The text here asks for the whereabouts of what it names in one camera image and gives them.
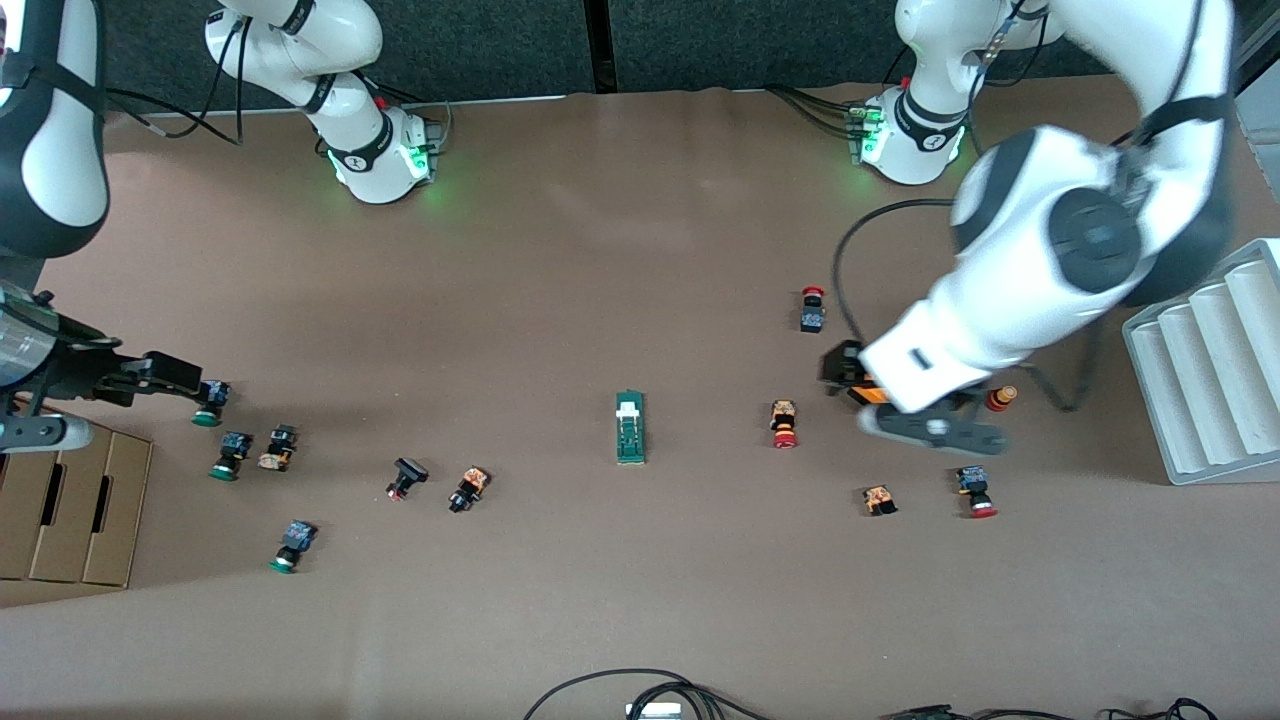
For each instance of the grey ridged plastic tray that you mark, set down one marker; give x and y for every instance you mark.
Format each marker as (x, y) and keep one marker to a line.
(1210, 400)

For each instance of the red mushroom button blue block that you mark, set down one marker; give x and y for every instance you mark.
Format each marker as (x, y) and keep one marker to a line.
(970, 478)
(812, 320)

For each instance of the brown cardboard divider box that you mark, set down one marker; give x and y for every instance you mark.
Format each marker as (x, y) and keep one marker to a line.
(60, 520)

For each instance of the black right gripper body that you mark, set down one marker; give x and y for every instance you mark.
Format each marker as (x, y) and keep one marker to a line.
(72, 366)

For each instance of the red mushroom button orange block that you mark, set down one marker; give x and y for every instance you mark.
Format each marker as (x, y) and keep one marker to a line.
(783, 412)

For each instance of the black vertical post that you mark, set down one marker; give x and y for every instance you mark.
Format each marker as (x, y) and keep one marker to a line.
(600, 45)

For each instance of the green push button blue block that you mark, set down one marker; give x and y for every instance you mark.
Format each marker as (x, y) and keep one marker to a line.
(212, 395)
(298, 536)
(236, 443)

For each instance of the orange contact block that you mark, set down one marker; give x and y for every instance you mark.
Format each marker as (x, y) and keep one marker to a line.
(879, 497)

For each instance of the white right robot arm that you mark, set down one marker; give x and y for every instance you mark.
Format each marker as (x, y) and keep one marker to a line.
(345, 40)

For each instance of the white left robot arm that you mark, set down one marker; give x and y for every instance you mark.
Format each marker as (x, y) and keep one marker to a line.
(1010, 300)

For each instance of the orange button enclosure box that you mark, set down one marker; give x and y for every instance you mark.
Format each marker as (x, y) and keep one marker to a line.
(868, 396)

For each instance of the red yellow knob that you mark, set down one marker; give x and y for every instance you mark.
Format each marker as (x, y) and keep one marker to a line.
(1000, 399)

